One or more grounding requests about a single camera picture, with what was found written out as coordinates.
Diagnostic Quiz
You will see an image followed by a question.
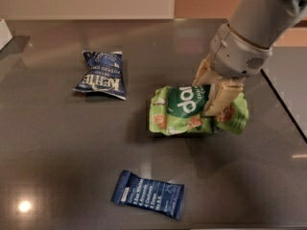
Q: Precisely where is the white box at left edge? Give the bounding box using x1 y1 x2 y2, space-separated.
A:
0 19 12 50

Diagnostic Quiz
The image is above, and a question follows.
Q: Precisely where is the blue kettle chips bag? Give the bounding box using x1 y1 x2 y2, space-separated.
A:
74 50 127 100

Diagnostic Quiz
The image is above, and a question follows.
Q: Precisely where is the blue rxbar blueberry bar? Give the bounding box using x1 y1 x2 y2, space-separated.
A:
111 171 184 220

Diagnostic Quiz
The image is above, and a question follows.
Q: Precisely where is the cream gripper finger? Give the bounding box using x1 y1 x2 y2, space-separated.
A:
202 79 244 116
193 55 223 86

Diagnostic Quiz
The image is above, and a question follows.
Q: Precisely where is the grey side table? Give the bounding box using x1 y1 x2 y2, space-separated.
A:
262 47 307 141

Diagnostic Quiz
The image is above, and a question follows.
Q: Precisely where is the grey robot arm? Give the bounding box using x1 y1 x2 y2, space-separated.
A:
194 0 307 116

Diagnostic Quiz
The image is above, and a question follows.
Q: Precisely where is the green rice chip bag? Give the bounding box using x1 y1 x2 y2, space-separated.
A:
149 85 248 136

